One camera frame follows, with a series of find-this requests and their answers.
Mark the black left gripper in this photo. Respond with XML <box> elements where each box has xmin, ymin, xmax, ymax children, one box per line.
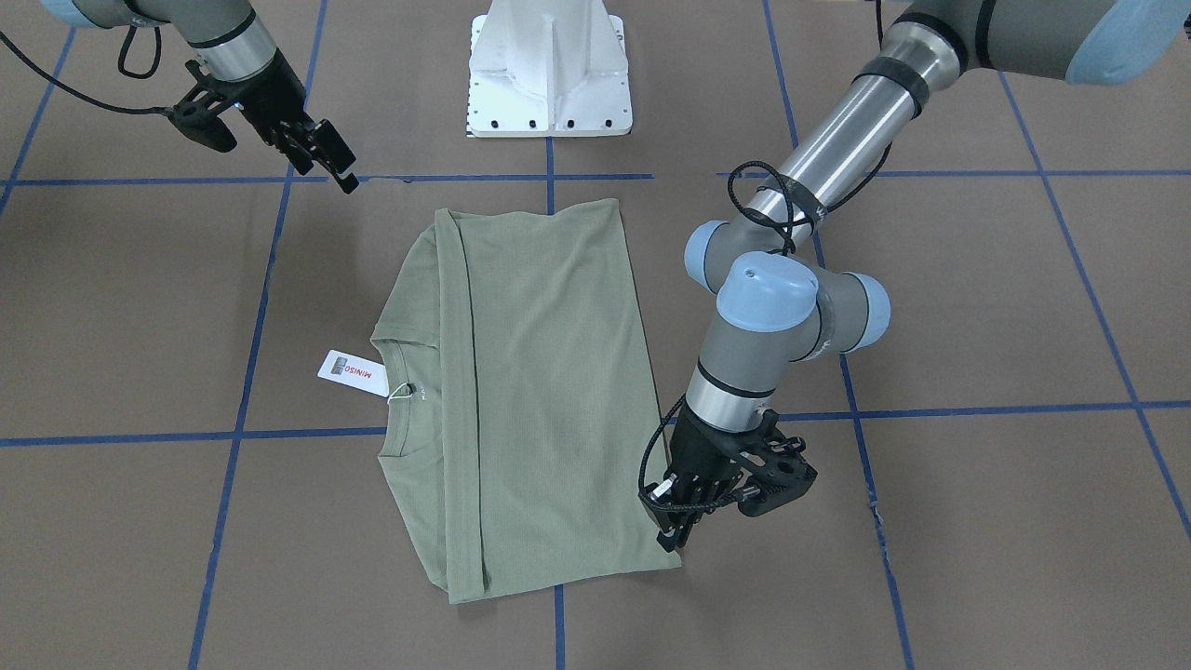
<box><xmin>655</xmin><ymin>400</ymin><xmax>756</xmax><ymax>553</ymax></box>

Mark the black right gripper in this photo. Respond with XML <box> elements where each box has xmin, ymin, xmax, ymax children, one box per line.
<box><xmin>222</xmin><ymin>51</ymin><xmax>360</xmax><ymax>194</ymax></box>

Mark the olive green long-sleeve shirt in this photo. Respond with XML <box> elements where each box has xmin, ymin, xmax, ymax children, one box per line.
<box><xmin>372</xmin><ymin>199</ymin><xmax>681</xmax><ymax>605</ymax></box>

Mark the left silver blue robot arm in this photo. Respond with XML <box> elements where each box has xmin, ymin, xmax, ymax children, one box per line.
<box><xmin>638</xmin><ymin>1</ymin><xmax>1187</xmax><ymax>552</ymax></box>

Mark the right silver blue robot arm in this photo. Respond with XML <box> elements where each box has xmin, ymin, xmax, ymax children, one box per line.
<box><xmin>42</xmin><ymin>1</ymin><xmax>358</xmax><ymax>194</ymax></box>

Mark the white price tag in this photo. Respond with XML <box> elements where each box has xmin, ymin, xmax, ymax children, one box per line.
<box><xmin>316</xmin><ymin>349</ymin><xmax>389</xmax><ymax>397</ymax></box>

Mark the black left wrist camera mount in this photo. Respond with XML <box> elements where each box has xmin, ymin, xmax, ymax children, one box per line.
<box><xmin>727</xmin><ymin>409</ymin><xmax>817</xmax><ymax>516</ymax></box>

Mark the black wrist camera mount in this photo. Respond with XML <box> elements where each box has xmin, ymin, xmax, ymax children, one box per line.
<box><xmin>727</xmin><ymin>409</ymin><xmax>817</xmax><ymax>516</ymax></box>
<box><xmin>167</xmin><ymin>60</ymin><xmax>237</xmax><ymax>154</ymax></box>

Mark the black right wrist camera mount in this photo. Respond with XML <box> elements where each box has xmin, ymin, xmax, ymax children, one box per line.
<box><xmin>167</xmin><ymin>60</ymin><xmax>237</xmax><ymax>154</ymax></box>

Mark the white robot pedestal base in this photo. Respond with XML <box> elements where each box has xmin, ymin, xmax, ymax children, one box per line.
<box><xmin>464</xmin><ymin>1</ymin><xmax>634</xmax><ymax>139</ymax></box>

